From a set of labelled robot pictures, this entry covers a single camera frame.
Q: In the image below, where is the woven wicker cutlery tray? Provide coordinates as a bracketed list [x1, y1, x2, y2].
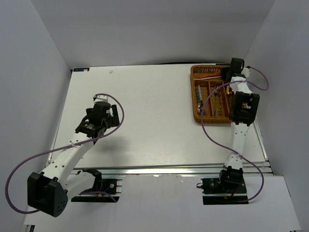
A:
[190, 64, 231, 124]

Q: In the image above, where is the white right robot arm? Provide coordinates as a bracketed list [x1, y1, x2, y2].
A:
[218, 58, 260, 193]

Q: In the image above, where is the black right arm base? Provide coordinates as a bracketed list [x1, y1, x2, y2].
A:
[196, 178, 249, 205]

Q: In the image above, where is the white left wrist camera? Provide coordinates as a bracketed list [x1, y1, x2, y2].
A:
[93, 95, 108, 104]

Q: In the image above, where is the purple iridescent spoon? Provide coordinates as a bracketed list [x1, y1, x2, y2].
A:
[229, 90, 234, 107]

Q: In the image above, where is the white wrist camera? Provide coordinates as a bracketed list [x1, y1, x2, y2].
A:
[93, 95, 108, 104]
[241, 67, 251, 78]

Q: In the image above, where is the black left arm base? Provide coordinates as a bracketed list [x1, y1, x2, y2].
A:
[71, 168, 122, 203]

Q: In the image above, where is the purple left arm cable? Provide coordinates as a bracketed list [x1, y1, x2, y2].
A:
[5, 93, 125, 215]

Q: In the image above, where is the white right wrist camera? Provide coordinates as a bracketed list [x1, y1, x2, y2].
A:
[241, 67, 251, 78]

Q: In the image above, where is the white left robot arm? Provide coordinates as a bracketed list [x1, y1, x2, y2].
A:
[27, 101, 120, 218]

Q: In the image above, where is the silver chopstick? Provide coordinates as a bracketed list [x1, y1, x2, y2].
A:
[197, 75, 221, 80]

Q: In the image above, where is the blue table label sticker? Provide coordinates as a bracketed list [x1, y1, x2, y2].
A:
[72, 67, 90, 72]

